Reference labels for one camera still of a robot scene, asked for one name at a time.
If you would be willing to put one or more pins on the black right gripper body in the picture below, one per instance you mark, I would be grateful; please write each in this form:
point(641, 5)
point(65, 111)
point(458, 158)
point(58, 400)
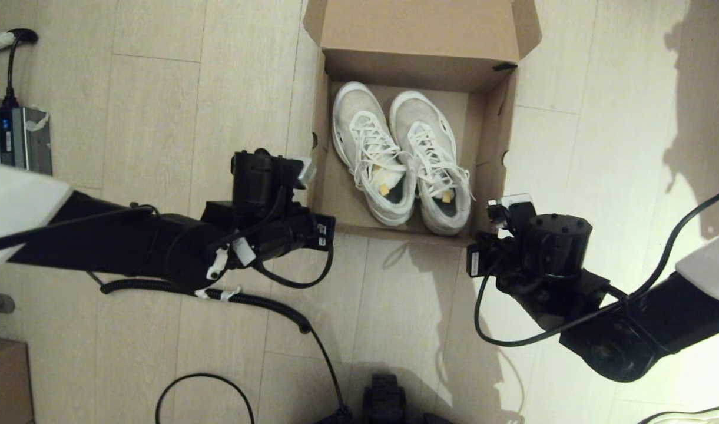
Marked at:
point(556, 247)

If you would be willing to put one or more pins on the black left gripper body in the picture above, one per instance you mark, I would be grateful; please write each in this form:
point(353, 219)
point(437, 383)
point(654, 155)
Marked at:
point(262, 182)

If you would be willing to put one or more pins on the white lace-up sneaker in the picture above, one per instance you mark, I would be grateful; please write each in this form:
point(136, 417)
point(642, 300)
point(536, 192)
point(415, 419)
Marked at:
point(356, 118)
point(421, 118)

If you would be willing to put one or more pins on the brown cardboard shoe box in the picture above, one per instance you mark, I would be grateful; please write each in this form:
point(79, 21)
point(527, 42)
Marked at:
point(418, 29)

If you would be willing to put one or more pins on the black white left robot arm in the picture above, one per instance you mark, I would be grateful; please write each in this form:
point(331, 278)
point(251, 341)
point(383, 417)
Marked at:
point(129, 247)

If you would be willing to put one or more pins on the black grey robot base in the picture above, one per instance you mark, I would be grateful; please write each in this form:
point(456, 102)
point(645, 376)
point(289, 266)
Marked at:
point(384, 400)

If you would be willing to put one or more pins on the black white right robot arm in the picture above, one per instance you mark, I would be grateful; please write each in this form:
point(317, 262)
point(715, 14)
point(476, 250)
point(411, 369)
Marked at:
point(677, 318)

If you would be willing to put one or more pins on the small brown cardboard box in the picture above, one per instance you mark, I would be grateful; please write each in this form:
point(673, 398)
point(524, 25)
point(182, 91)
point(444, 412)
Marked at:
point(6, 383)

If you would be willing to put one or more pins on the grey white chunky sneaker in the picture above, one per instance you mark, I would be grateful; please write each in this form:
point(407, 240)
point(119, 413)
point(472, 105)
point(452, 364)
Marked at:
point(701, 418)

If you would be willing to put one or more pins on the grey power supply unit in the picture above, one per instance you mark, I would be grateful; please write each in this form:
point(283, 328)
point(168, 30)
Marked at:
point(17, 141)

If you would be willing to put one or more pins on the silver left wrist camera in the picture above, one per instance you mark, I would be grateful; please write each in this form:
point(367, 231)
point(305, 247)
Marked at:
point(306, 174)

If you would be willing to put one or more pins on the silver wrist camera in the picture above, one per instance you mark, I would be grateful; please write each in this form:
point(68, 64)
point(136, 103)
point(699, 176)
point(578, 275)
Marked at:
point(515, 203)
point(306, 174)

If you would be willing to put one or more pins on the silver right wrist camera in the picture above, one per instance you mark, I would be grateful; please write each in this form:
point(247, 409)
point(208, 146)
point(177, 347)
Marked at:
point(515, 203)

